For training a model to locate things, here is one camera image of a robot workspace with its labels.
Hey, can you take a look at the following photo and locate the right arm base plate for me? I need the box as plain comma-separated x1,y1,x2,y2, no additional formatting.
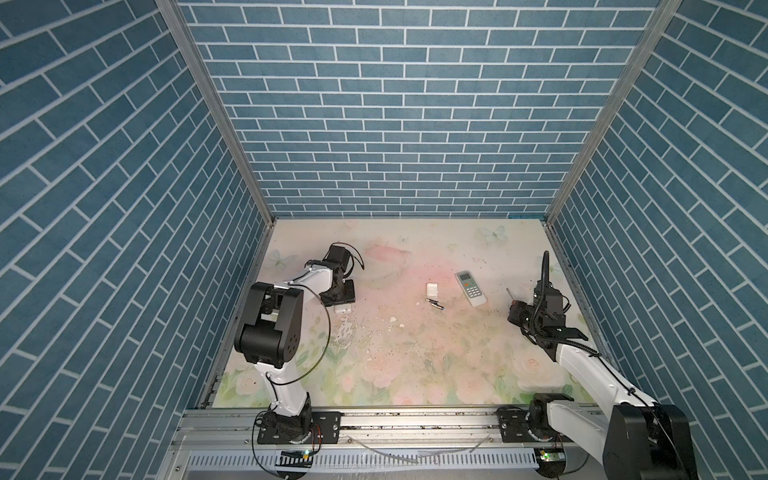
495,405,571,443

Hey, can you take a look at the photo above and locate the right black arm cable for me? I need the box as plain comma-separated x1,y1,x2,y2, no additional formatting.
530,250,679,457

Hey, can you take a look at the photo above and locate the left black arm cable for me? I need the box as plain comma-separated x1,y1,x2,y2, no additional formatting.
250,241,366,421

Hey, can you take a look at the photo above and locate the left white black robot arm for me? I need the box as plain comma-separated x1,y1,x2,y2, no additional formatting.
234,242,365,423

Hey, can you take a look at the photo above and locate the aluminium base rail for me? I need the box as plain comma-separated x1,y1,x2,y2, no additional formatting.
169,403,600,452

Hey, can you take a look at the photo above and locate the controller board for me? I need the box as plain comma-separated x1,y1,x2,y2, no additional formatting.
533,448,567,479
274,451,315,480

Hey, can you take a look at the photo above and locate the right aluminium corner post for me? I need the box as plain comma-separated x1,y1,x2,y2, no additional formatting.
544,0,685,227

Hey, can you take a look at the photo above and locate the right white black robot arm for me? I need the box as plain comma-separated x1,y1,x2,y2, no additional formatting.
508,279,698,479

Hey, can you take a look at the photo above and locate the grey white remote control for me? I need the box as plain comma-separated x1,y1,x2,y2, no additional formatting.
455,270,487,307

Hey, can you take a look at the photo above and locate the aluminium corner post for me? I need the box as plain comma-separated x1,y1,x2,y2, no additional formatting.
544,0,685,227
154,0,276,226

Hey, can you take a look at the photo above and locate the left aluminium corner post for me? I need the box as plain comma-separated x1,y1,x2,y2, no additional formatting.
154,0,276,226

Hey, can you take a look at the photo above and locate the right controller board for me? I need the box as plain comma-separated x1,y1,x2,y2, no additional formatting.
533,448,567,479

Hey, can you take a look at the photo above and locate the white battery cover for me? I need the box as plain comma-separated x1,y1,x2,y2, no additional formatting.
426,282,439,299

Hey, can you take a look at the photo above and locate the left controller board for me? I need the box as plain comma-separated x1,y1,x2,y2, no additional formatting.
274,451,315,480

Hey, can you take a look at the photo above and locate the white vented strip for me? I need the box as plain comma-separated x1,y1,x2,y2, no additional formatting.
186,448,537,473

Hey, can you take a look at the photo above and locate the grey loose wire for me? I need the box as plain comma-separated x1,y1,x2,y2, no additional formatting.
346,433,493,464

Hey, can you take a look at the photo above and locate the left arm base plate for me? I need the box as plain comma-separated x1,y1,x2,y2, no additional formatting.
254,411,342,445

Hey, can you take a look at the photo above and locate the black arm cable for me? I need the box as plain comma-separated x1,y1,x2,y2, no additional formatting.
530,250,679,457
250,241,366,421

